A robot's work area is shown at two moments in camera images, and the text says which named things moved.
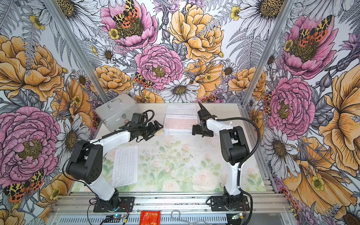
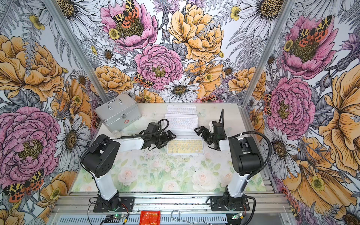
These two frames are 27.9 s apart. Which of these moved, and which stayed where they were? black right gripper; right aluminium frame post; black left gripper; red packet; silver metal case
Moved: black right gripper; black left gripper
Stayed: silver metal case; red packet; right aluminium frame post
